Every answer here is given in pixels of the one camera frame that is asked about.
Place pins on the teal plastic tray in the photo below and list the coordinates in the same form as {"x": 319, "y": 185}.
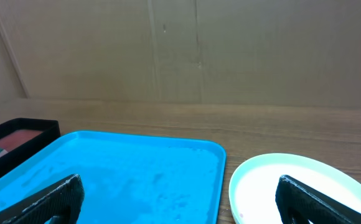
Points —
{"x": 127, "y": 178}

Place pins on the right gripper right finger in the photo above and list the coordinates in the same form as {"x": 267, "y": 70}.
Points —
{"x": 299, "y": 203}

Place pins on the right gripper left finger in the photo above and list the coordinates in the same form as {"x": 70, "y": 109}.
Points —
{"x": 58, "y": 203}

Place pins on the light blue plate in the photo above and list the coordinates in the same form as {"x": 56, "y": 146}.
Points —
{"x": 253, "y": 185}

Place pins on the black red-lined tray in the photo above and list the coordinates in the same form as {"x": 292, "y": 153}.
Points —
{"x": 24, "y": 137}

